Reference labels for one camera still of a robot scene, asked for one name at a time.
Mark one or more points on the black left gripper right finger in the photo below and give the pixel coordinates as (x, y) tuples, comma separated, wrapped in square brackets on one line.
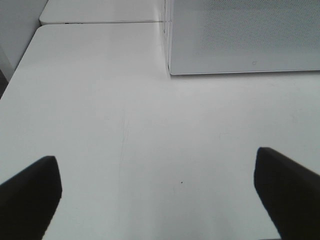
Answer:
[(290, 193)]

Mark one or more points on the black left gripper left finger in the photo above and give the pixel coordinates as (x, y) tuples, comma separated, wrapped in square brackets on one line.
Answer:
[(29, 199)]

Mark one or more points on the white microwave door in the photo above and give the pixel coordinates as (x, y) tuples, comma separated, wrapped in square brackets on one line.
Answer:
[(243, 36)]

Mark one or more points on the white microwave oven body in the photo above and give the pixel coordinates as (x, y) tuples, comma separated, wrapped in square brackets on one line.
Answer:
[(166, 31)]

